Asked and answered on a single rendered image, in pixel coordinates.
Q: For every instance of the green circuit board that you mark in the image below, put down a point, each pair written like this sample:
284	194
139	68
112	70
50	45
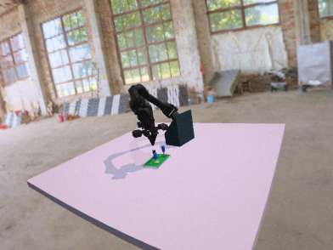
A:
157	159

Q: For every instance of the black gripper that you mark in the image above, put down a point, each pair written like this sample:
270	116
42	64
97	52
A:
150	130

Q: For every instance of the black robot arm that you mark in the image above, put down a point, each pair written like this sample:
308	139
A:
143	110

